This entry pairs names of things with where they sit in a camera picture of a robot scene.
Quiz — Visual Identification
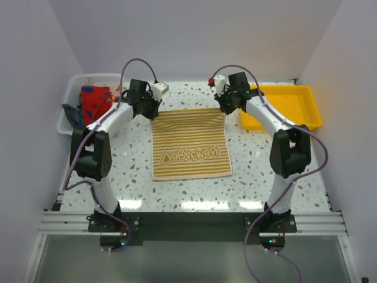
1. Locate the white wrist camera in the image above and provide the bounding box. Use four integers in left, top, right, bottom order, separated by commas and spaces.
151, 83, 169, 101
213, 75, 227, 96

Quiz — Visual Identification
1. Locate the yellow striped Doraemon towel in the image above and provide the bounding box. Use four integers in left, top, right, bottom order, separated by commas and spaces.
151, 108, 232, 181

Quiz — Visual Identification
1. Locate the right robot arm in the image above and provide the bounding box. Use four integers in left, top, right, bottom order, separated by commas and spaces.
209, 72, 311, 232

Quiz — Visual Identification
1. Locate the orange white patterned cloth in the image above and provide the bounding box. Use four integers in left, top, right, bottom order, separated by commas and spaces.
111, 84, 121, 101

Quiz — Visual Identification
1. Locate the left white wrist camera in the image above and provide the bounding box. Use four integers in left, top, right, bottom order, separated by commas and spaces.
151, 83, 169, 101

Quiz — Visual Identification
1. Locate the yellow plastic tray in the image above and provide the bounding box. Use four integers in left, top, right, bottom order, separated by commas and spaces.
241, 85, 322, 136

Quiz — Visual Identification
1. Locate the red patterned towel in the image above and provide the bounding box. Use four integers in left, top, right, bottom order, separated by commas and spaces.
81, 85, 117, 126

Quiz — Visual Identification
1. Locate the white plastic laundry basket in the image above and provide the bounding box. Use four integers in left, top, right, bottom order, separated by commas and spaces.
57, 73, 120, 136

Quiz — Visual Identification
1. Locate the dark grey towel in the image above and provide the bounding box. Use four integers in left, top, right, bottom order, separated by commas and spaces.
62, 104, 85, 129

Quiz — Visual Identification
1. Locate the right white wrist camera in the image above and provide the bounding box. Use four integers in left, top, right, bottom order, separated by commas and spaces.
213, 75, 227, 96

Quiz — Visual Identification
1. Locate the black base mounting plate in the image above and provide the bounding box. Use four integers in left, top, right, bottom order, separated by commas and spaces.
87, 211, 297, 247

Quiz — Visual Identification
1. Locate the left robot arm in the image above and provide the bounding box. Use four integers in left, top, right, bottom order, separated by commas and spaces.
67, 79, 169, 232

